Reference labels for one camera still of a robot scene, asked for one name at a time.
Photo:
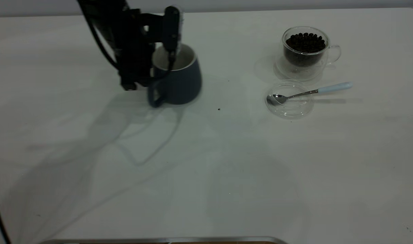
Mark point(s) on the clear round glass dish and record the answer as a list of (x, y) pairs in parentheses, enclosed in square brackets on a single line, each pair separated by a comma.
[(293, 110)]

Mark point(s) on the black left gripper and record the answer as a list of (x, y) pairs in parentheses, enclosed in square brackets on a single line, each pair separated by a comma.
[(132, 30)]

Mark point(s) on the dark coffee beans pile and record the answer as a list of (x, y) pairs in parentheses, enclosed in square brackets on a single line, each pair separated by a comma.
[(305, 45)]

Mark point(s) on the silver metal bar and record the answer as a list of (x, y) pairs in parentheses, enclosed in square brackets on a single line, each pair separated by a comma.
[(159, 240)]

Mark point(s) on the dark grey ceramic mug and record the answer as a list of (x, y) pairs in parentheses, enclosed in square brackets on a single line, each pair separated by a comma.
[(184, 84)]

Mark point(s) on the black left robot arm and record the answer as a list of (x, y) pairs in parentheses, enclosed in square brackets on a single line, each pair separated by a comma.
[(104, 13)]

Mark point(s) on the clear saucer under glass cup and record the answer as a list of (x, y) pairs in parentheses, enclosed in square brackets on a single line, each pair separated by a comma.
[(333, 54)]

